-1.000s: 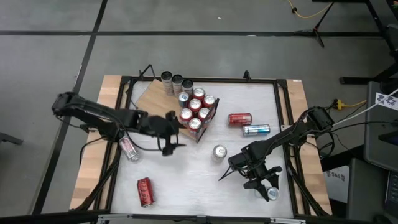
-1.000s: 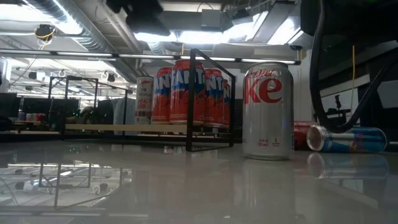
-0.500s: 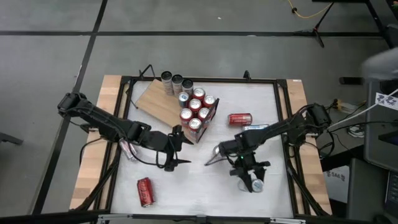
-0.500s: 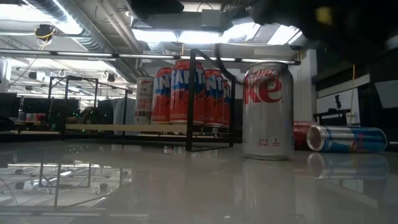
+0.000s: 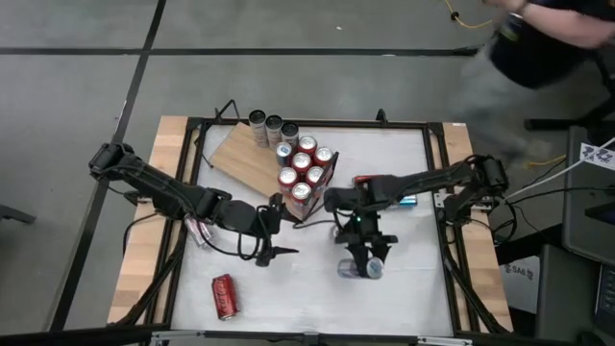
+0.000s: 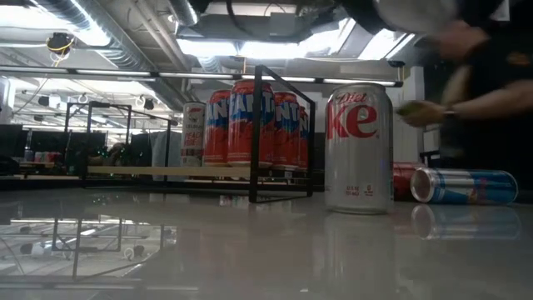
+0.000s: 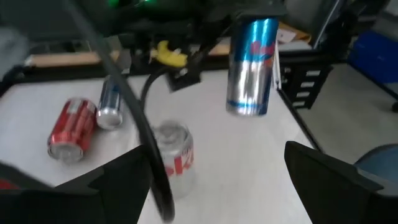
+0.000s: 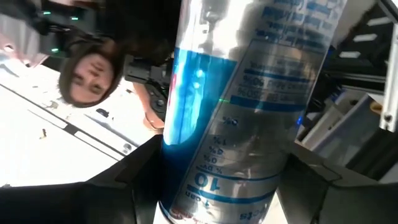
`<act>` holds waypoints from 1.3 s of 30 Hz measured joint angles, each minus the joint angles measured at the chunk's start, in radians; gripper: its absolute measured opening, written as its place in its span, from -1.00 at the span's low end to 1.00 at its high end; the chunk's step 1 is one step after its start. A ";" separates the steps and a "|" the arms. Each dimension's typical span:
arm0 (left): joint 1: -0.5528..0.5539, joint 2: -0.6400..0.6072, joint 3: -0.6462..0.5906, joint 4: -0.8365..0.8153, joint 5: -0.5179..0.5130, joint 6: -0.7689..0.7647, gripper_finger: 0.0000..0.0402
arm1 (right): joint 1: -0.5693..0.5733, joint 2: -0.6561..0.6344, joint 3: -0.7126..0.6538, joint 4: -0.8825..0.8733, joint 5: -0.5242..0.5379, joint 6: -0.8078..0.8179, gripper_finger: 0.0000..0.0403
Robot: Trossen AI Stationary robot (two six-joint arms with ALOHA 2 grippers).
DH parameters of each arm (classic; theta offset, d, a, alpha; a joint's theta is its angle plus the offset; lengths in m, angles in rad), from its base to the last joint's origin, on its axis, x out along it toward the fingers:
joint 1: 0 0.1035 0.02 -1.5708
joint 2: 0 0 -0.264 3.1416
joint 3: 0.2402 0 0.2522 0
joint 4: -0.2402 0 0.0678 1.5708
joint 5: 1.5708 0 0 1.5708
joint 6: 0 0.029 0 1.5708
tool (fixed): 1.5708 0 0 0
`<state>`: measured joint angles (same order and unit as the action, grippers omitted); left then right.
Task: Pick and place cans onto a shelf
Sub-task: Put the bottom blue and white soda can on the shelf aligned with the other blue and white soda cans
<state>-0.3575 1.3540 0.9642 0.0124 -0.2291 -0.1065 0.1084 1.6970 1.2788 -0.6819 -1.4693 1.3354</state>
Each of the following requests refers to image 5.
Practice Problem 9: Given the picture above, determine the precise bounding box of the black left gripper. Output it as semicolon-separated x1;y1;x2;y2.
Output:
218;191;303;268

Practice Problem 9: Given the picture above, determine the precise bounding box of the grey cabinet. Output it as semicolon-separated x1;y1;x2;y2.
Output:
533;243;615;345
561;125;615;265

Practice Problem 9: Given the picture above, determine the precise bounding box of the white cable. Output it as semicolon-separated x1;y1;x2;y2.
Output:
504;136;615;203

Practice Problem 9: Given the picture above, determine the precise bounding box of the person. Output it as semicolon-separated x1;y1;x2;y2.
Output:
451;0;615;164

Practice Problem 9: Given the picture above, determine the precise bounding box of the wooden table side board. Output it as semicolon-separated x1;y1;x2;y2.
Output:
106;114;193;326
441;121;514;333

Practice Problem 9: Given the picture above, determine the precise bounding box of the black aluminium table frame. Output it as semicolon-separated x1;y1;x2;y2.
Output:
108;114;513;346

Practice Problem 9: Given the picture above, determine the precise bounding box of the yellow floor cable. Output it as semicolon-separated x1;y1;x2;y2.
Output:
444;0;494;30

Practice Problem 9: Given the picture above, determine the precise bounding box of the black desk frame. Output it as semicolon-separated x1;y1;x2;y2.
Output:
524;47;615;132

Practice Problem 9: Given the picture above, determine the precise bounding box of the white paper label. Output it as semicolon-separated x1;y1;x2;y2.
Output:
579;142;615;172

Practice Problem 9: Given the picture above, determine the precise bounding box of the silver and red soda can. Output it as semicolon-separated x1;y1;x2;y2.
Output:
184;215;212;250

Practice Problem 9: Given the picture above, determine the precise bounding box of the grey chair foot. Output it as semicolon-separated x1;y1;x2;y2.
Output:
0;204;37;225

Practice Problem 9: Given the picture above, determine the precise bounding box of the white cardboard box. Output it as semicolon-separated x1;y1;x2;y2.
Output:
499;254;542;316

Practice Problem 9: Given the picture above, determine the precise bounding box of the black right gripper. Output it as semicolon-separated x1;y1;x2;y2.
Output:
333;210;400;279

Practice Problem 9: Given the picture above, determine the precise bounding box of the wooden shelf board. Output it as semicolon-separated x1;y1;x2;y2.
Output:
207;122;337;221

